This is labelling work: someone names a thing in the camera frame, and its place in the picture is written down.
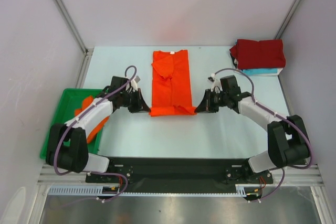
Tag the folded turquoise t shirt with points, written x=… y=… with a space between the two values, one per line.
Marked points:
x=261 y=72

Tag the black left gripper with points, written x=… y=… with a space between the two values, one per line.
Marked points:
x=140 y=104

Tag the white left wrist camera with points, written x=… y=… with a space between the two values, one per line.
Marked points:
x=133 y=85

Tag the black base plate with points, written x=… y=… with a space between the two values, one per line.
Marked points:
x=170 y=175

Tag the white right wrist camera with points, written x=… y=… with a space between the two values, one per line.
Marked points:
x=215 y=83

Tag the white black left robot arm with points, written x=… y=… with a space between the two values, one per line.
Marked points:
x=67 y=147

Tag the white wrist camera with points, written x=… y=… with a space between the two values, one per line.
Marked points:
x=133 y=85
x=215 y=83

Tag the green plastic tray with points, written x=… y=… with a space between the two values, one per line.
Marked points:
x=69 y=105

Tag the aluminium corner post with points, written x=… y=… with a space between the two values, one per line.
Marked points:
x=288 y=17
x=71 y=25

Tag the aluminium front rail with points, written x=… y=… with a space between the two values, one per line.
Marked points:
x=293 y=177

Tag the grey slotted cable duct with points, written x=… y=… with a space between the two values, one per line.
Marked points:
x=78 y=189

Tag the folded dark red t shirt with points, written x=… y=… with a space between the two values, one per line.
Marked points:
x=263 y=54

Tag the left aluminium corner post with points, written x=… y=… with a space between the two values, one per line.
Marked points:
x=71 y=25

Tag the right aluminium corner post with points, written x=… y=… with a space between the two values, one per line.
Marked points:
x=288 y=17

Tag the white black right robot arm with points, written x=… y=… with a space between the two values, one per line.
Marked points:
x=287 y=140

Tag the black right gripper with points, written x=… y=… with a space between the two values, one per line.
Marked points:
x=210 y=100

